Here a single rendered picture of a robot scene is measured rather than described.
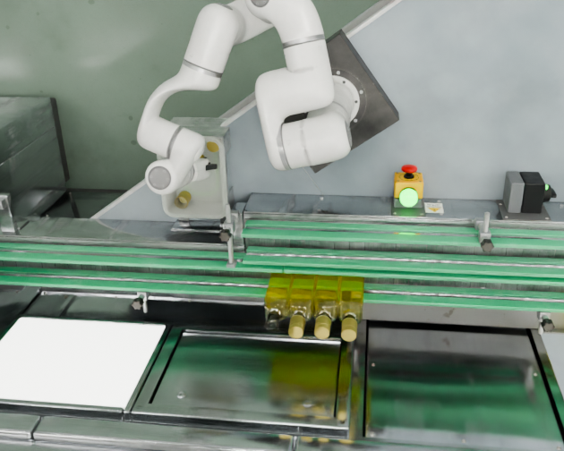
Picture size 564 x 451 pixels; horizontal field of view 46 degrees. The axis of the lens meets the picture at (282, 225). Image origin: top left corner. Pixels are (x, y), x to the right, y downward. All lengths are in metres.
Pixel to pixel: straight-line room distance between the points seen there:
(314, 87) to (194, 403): 0.73
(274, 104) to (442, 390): 0.76
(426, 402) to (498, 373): 0.21
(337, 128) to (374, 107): 0.31
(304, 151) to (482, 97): 0.54
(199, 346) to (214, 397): 0.20
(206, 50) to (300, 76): 0.19
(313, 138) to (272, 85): 0.13
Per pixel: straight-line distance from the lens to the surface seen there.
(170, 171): 1.43
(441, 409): 1.58
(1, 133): 2.34
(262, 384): 1.56
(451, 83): 1.69
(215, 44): 1.37
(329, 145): 1.33
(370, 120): 1.64
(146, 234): 1.83
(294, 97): 1.33
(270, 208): 1.70
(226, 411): 1.49
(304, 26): 1.33
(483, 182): 1.78
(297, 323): 1.50
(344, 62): 1.60
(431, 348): 1.75
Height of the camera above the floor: 2.38
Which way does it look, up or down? 63 degrees down
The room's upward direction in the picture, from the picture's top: 163 degrees counter-clockwise
